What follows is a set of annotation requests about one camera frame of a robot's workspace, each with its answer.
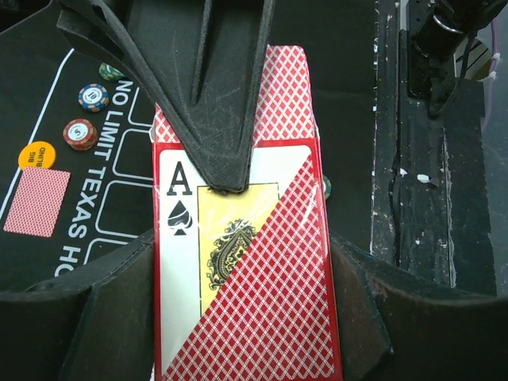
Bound green chip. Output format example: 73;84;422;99
323;175;332;200

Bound red chips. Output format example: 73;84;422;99
63;118;98;151

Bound black poker felt mat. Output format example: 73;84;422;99
0;0;382;294

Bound yellow round blind button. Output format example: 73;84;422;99
17;140;56;171

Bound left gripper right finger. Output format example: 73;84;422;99
329;232;507;380

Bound green chips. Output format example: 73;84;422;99
98;63;125;81

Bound red playing card deck box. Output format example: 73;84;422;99
151;46;343;380

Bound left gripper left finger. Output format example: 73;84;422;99
1;230;155;380

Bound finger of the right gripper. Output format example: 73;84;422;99
127;1;275;193
57;1;214;185

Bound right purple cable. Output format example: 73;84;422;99
482;19;503;120

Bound blue chip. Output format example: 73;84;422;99
78;83;110;113

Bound red backed playing card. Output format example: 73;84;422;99
3;167;71;238

